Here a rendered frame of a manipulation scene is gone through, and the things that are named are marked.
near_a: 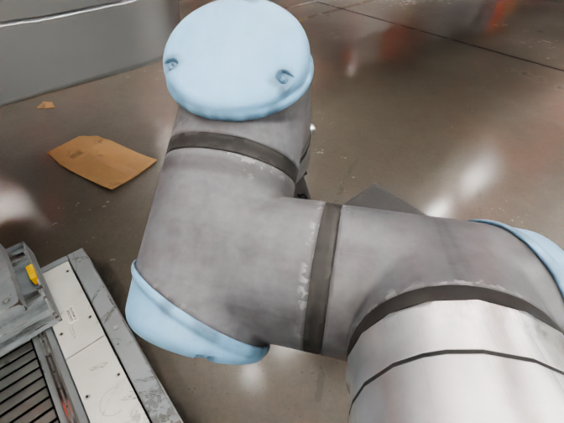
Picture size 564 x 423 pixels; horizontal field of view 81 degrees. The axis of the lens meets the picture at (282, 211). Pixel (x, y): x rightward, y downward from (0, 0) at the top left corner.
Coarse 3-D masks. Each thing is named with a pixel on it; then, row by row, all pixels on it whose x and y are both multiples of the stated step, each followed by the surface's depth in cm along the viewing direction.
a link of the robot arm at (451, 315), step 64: (320, 256) 16; (384, 256) 16; (448, 256) 15; (512, 256) 16; (320, 320) 16; (384, 320) 13; (448, 320) 12; (512, 320) 11; (384, 384) 11; (448, 384) 10; (512, 384) 9
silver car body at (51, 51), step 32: (0, 0) 65; (32, 0) 68; (64, 0) 71; (96, 0) 75; (128, 0) 79; (160, 0) 85; (0, 32) 67; (32, 32) 70; (64, 32) 74; (96, 32) 78; (128, 32) 82; (160, 32) 88; (0, 64) 70; (32, 64) 73; (64, 64) 77; (96, 64) 81; (128, 64) 86; (0, 96) 73; (32, 96) 77
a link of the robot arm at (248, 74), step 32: (224, 0) 20; (256, 0) 20; (192, 32) 20; (224, 32) 20; (256, 32) 19; (288, 32) 19; (192, 64) 19; (224, 64) 19; (256, 64) 19; (288, 64) 19; (192, 96) 18; (224, 96) 18; (256, 96) 18; (288, 96) 19; (192, 128) 19; (224, 128) 19; (256, 128) 19; (288, 128) 21
